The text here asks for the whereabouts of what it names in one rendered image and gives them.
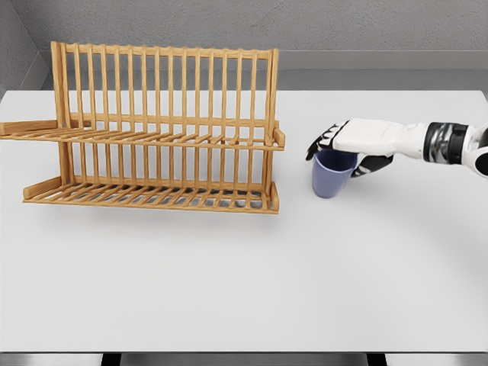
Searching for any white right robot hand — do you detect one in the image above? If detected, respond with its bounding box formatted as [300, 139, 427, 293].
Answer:
[305, 118, 400, 178]

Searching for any blue cup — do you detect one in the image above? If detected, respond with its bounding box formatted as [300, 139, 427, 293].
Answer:
[311, 149, 360, 200]

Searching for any wooden two-tier dish rack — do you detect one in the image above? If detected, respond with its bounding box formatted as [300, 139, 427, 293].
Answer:
[0, 40, 287, 215]

